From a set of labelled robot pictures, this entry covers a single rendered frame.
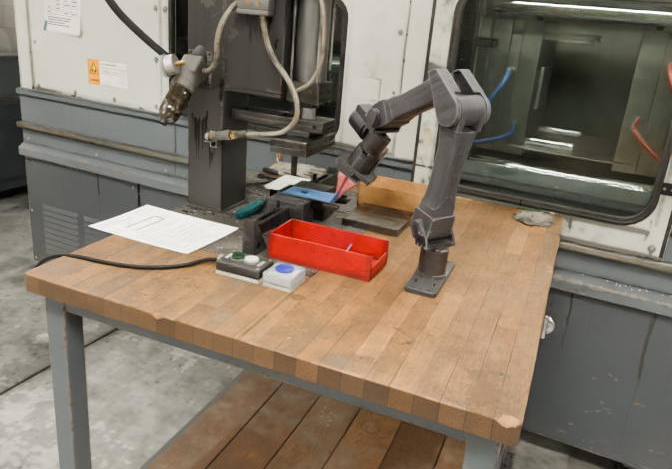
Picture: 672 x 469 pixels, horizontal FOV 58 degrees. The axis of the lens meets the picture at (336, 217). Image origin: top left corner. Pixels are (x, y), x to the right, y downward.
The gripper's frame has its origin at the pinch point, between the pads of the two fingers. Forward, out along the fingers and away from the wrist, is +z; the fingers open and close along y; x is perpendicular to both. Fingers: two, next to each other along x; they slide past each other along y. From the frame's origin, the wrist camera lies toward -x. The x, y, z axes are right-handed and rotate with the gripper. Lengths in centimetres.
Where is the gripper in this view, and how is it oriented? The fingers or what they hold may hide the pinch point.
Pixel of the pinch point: (338, 194)
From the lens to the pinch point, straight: 155.5
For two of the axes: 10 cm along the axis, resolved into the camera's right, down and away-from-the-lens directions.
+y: -7.6, -6.4, 1.4
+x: -3.8, 2.7, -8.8
